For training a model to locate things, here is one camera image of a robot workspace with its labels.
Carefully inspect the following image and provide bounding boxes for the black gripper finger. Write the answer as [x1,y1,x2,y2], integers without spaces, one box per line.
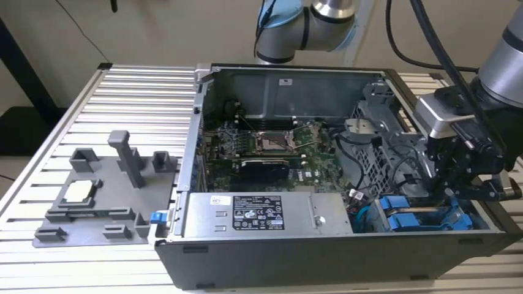
[428,179,454,202]
[465,176,516,202]

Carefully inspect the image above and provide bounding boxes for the sleeved black power wire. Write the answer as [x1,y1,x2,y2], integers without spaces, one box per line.
[330,132,368,202]

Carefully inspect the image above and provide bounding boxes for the empty blue disk carrier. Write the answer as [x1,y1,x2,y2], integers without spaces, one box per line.
[385,213,473,231]

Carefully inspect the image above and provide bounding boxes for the grey perforated metal cage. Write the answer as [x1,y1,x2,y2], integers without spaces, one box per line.
[344,81,433,198]

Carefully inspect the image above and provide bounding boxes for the green motherboard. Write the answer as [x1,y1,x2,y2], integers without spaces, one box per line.
[201,119,352,194]

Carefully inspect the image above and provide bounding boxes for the metal socket cover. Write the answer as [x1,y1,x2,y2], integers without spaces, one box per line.
[288,124,324,148]

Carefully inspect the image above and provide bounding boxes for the CPU socket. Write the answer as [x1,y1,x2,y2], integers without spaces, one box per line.
[252,130,293,153]

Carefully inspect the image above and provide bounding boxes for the black graphics card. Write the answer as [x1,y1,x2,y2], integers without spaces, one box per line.
[230,157,305,192]

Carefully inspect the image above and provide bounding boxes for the open black PC case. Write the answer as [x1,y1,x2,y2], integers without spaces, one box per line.
[153,62,523,290]

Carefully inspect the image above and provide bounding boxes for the silver power supply unit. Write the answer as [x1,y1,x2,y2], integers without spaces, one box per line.
[181,191,354,238]

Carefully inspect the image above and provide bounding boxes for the blue case latch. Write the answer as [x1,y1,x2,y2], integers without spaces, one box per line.
[149,210,169,226]

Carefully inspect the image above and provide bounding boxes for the grey parts rack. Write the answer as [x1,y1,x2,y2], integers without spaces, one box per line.
[30,130,180,247]

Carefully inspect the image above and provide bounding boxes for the silver CPU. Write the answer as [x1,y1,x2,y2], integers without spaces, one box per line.
[60,180,98,203]

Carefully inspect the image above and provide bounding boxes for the black furniture stand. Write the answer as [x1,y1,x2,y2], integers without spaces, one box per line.
[0,17,73,157]

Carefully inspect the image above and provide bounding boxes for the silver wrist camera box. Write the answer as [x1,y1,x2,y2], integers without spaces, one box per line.
[412,87,490,140]

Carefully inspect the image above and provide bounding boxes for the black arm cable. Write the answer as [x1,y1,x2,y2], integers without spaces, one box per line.
[382,0,481,74]
[408,0,505,154]

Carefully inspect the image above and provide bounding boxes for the thin black wall cable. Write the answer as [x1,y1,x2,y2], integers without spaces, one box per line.
[53,0,110,64]

